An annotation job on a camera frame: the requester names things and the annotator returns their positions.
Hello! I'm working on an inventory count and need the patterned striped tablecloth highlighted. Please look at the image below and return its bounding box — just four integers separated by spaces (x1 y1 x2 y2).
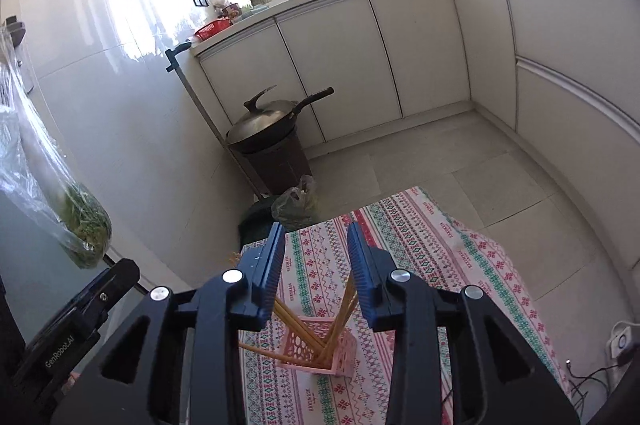
240 186 572 425

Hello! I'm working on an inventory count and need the wok lid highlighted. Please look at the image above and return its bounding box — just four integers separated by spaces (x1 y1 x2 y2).
227 85 297 144

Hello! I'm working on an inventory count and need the white kitchen cabinet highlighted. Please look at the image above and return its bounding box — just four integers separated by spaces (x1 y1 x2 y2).
192 0 640 256

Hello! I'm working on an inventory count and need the pink plastic basket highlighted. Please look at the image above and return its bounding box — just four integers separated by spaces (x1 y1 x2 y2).
272 316 359 379

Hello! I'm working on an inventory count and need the dark bag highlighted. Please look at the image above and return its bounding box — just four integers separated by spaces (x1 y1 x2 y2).
239 196 281 251

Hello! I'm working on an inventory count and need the black wok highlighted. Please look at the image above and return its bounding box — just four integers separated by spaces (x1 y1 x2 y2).
226 87 335 154

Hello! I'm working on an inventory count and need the black cable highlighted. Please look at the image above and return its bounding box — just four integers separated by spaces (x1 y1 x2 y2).
565 357 627 412

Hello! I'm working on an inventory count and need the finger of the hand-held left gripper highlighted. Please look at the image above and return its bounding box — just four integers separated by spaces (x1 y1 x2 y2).
50 222 286 425
74 258 141 333

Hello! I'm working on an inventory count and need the clear crumpled plastic bag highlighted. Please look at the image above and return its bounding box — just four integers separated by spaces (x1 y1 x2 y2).
270 175 321 231

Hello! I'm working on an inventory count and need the brown plastic bin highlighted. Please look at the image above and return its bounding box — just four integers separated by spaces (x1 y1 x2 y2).
242 130 312 196

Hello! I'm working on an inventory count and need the hanging plastic bag of greens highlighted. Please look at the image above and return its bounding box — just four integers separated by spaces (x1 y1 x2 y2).
0 25 114 270

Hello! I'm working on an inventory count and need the red plastic basket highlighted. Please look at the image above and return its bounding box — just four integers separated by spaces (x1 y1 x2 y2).
194 19 232 42

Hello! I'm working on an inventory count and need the white power strip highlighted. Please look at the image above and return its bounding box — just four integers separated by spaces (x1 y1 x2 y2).
606 321 634 369

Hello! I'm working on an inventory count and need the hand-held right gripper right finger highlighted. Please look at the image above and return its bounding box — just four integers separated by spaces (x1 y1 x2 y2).
347 223 582 425

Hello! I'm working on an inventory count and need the metal pole with black bracket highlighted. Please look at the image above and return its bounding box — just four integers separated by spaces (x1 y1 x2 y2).
165 41 269 198

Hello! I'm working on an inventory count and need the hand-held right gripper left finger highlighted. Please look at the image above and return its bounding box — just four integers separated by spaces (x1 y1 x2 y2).
50 222 286 425

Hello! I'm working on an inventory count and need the bundle of bamboo chopsticks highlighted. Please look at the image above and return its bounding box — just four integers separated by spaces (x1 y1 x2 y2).
227 250 361 369

